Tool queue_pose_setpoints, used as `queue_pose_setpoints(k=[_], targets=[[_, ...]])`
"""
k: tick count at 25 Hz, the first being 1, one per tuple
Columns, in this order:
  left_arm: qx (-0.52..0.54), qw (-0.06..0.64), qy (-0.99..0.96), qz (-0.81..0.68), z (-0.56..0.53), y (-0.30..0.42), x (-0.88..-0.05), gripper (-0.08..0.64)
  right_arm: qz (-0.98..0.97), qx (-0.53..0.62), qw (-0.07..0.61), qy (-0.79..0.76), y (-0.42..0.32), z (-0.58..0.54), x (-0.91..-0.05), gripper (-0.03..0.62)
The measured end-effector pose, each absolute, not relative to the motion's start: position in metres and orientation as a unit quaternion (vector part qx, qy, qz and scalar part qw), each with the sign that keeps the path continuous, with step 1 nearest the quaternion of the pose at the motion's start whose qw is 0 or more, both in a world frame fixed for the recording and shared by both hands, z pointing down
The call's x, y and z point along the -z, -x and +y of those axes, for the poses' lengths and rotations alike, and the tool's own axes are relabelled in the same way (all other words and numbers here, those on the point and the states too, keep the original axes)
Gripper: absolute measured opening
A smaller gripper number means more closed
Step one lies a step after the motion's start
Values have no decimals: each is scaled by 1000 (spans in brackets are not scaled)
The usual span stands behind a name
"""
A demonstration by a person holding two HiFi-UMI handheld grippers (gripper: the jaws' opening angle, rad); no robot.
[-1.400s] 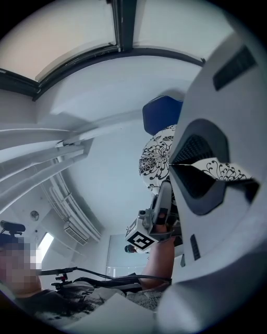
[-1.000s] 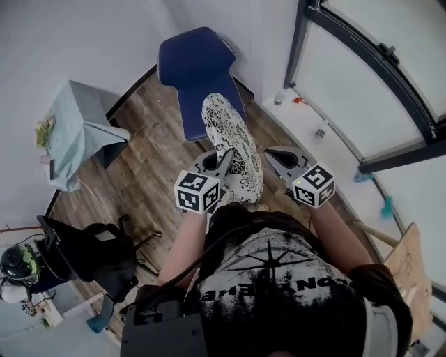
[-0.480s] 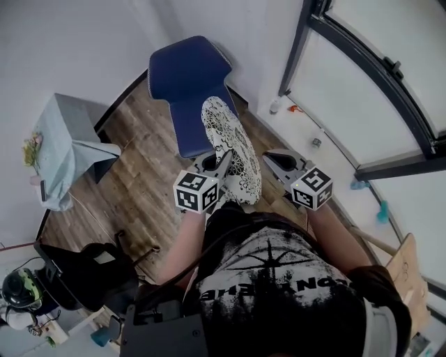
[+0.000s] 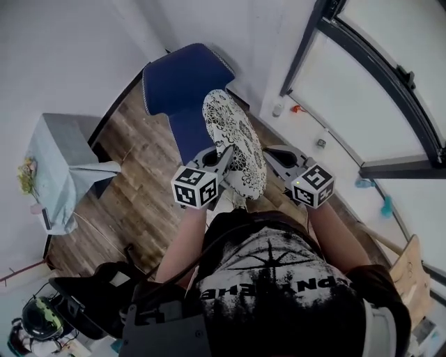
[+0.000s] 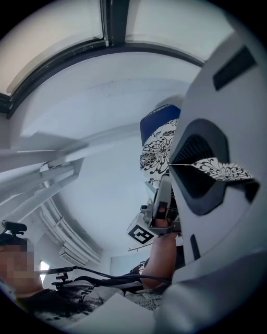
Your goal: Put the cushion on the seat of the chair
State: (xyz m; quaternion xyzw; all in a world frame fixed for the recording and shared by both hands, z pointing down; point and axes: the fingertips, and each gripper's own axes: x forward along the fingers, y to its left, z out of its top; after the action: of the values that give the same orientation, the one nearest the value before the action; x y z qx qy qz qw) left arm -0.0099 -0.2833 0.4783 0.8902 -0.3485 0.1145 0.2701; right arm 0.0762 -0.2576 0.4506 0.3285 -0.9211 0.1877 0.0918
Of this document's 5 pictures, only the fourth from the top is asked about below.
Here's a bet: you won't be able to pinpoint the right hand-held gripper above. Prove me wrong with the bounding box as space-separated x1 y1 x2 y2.
265 145 335 210

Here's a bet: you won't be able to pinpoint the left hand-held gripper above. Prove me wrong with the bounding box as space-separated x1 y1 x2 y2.
170 145 235 210

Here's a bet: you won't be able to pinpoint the black and white floral cushion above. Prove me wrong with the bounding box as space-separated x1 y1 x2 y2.
202 88 269 202

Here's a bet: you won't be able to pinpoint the blue chair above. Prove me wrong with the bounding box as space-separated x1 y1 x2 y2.
140 42 238 169

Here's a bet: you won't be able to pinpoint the person's left forearm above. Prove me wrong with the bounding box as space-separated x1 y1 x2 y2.
154 206 210 284

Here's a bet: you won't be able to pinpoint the person's right forearm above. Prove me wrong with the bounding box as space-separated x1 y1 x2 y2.
307 200 372 277

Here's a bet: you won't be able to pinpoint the black office chair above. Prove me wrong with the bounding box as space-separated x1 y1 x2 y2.
47 243 149 342

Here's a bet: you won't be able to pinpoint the person's left shoe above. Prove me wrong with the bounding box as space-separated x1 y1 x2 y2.
231 193 249 211

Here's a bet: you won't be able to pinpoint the person's black trousers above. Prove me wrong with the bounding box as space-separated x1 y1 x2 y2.
205 210 316 245

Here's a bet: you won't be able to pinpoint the teal brush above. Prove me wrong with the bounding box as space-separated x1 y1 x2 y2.
379 195 394 220

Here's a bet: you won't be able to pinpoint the wooden stick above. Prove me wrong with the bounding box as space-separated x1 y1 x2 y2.
357 222 406 255

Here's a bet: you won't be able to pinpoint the person's black and white shirt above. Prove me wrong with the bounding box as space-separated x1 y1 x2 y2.
193 226 413 357

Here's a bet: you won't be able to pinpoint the wooden table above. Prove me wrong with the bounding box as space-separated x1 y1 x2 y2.
389 234 433 319

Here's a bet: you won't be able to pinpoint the small table with pale cloth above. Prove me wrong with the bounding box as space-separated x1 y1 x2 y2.
26 112 123 235

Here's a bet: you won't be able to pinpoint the black box on chest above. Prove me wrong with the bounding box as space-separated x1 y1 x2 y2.
119 298 210 357

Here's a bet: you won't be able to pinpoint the dark phone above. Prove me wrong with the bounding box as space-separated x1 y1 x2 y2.
40 206 53 231

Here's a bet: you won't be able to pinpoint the bunch of yellow flowers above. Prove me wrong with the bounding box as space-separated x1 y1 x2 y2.
16 156 40 204

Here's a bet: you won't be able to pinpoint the black helmet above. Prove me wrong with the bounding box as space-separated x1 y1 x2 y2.
6 295 82 357

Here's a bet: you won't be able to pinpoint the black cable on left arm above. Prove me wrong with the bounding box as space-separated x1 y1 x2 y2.
163 222 245 285

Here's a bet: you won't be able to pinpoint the black window frame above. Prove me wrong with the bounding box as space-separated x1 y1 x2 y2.
279 0 446 181

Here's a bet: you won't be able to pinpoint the grey shoulder strap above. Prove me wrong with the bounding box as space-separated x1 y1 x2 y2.
363 298 399 357

